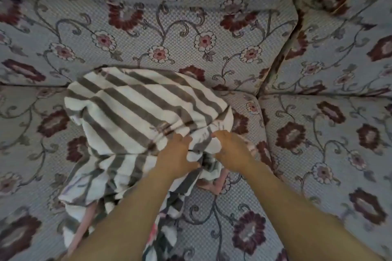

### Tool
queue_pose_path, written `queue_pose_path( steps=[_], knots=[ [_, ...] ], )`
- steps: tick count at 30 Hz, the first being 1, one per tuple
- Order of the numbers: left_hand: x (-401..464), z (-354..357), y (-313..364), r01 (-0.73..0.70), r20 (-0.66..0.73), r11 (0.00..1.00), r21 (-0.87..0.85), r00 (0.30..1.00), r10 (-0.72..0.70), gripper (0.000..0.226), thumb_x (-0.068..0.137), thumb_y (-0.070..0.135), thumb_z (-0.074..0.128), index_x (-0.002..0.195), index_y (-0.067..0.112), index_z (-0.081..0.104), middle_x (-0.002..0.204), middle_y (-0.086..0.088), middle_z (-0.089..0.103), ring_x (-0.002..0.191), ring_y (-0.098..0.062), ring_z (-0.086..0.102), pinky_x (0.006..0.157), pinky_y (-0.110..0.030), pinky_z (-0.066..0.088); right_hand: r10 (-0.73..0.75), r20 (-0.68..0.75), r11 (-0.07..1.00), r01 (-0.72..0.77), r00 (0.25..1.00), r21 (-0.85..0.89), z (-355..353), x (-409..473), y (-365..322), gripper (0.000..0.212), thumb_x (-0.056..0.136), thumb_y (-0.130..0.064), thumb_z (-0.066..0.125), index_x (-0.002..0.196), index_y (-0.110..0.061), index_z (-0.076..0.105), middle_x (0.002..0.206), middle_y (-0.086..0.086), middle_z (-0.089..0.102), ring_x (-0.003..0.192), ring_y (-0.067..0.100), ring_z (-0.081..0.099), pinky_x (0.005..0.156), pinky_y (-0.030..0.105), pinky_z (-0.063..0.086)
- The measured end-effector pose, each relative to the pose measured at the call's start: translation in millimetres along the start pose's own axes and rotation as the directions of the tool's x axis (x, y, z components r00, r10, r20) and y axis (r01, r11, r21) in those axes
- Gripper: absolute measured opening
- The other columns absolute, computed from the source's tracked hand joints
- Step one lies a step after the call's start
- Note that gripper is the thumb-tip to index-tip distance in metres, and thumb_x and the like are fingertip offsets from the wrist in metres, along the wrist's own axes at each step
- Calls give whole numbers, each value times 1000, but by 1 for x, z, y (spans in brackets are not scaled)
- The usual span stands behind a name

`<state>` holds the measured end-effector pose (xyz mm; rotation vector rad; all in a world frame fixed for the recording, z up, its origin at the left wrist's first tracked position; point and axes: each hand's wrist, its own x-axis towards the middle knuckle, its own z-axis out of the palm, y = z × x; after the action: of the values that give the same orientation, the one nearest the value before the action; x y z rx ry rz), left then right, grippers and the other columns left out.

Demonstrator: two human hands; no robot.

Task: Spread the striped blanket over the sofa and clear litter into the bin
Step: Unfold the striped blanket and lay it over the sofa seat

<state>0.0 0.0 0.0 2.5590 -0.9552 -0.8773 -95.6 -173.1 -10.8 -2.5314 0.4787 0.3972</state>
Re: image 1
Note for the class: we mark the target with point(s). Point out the person's right hand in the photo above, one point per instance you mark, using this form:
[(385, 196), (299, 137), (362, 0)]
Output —
[(234, 152)]

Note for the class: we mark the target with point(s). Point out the person's left hand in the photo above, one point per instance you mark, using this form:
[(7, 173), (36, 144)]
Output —
[(176, 156)]

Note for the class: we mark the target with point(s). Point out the grey white striped flamingo blanket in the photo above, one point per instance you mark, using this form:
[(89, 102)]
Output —
[(128, 101)]

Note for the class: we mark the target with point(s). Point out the grey floral sofa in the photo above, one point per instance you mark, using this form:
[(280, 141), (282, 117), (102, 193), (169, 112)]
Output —
[(214, 25)]

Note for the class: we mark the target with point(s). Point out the person's right forearm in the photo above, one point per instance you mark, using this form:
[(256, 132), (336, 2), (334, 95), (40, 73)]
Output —
[(300, 218)]

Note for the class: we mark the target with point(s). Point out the person's left forearm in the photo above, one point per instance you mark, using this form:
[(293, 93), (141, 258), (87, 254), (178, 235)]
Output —
[(128, 218)]

